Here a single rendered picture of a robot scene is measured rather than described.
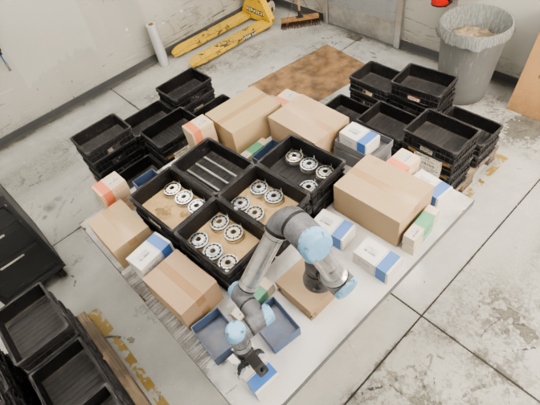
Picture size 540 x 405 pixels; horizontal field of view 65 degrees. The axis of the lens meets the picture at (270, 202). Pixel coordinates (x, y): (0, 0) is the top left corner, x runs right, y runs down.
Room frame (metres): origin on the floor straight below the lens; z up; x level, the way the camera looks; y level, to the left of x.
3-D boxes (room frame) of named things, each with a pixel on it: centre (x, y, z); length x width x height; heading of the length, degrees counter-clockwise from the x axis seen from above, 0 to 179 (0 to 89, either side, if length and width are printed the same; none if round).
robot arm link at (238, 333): (0.70, 0.21, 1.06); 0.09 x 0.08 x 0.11; 116
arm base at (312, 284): (1.03, -0.15, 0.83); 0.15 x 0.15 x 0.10
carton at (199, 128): (2.19, 0.35, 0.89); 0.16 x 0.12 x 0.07; 121
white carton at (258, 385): (0.68, 0.20, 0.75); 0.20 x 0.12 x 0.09; 32
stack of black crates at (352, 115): (2.72, -0.75, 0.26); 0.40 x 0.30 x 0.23; 35
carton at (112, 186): (1.82, 0.88, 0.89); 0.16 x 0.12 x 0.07; 126
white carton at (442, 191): (1.46, -0.86, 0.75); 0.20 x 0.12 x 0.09; 30
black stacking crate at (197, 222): (1.30, 0.26, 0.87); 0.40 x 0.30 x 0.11; 39
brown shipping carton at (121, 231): (1.56, 0.83, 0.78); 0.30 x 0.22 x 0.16; 35
